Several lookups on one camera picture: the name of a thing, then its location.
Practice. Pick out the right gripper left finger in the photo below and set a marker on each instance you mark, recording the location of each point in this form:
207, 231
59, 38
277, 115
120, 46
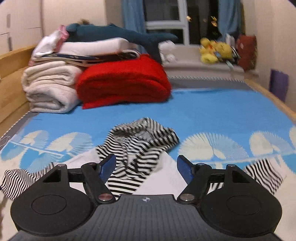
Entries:
94, 176

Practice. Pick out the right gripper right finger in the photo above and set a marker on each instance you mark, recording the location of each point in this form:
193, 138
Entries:
200, 178

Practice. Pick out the striped black white hoodie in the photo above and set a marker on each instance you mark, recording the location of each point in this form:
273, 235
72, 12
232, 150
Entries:
142, 148

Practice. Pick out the blue white fan-pattern bedsheet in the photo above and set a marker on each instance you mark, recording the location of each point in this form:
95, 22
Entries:
222, 105

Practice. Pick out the cream folded blanket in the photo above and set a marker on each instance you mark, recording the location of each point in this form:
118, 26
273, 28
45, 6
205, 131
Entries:
50, 87

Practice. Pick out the red folded blanket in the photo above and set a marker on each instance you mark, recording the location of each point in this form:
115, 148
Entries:
138, 81

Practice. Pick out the wooden bed headboard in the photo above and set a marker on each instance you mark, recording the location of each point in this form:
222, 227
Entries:
14, 104

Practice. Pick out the purple box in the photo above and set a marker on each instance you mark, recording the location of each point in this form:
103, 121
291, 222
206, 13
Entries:
278, 84

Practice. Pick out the yellow duck plush toys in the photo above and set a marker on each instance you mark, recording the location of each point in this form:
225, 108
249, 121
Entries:
213, 52

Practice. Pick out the white plush toy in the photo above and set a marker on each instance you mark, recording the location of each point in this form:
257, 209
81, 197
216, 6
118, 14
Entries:
166, 50

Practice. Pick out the white folded blanket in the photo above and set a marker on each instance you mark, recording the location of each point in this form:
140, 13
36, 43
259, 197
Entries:
96, 48

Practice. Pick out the pink white folded cloth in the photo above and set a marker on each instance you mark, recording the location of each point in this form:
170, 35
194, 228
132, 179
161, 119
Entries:
51, 43

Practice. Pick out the dark teal shark plush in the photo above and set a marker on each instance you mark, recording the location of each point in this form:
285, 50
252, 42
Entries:
90, 33

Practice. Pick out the blue curtain right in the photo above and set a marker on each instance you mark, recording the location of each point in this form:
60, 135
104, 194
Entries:
229, 18

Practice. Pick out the blue curtain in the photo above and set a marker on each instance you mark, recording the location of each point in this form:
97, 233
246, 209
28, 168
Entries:
229, 18
133, 21

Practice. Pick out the blue curtain left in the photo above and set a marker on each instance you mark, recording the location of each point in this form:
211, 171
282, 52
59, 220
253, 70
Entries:
133, 21

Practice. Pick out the white window frame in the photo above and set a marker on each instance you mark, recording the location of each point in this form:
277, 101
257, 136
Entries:
180, 18

